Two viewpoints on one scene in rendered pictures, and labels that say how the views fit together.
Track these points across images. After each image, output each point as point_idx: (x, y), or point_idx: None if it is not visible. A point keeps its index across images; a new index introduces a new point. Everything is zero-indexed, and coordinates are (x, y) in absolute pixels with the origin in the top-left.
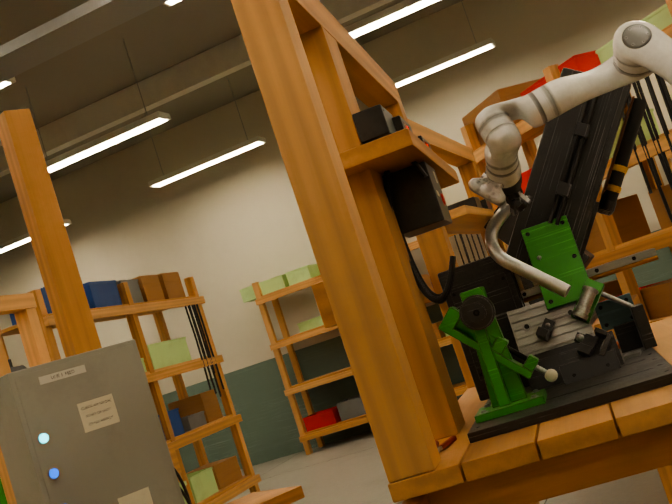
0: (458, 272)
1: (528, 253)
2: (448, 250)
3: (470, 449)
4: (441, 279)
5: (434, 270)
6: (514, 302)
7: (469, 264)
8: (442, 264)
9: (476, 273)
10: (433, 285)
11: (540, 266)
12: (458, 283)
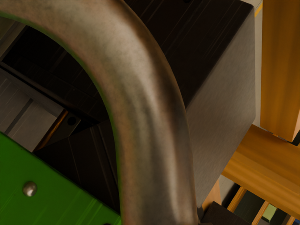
0: (214, 41)
1: (66, 179)
2: (294, 182)
3: None
4: (236, 3)
5: (289, 151)
6: (62, 79)
7: (206, 72)
8: (286, 163)
9: (177, 68)
10: (276, 136)
11: (10, 168)
12: (196, 24)
